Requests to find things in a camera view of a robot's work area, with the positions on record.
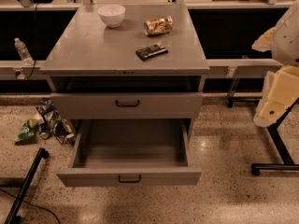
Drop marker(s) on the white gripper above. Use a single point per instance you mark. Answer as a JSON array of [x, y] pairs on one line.
[[287, 41]]

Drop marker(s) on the green chip bag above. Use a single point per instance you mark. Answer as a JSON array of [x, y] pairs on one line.
[[27, 132]]

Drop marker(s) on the grey drawer cabinet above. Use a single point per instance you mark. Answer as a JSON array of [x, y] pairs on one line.
[[89, 57]]

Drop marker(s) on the clear plastic water bottle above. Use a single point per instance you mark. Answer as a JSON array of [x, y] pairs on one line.
[[23, 52]]

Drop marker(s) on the white ceramic bowl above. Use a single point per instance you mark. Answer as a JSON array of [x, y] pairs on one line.
[[112, 15]]

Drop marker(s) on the black stand leg left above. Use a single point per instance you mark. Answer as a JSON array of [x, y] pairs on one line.
[[23, 183]]

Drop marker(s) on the dark snack bar packet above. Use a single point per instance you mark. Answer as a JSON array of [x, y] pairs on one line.
[[151, 51]]

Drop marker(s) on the blue soda can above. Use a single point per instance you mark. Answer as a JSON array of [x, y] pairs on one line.
[[44, 131]]

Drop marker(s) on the black stand base right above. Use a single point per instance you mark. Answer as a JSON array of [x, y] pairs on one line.
[[287, 162]]

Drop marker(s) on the open grey middle drawer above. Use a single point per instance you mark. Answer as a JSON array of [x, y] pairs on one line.
[[131, 152]]

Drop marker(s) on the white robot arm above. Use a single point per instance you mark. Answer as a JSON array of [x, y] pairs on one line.
[[285, 46]]

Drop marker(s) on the closed grey upper drawer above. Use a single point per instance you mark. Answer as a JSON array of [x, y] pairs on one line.
[[127, 105]]

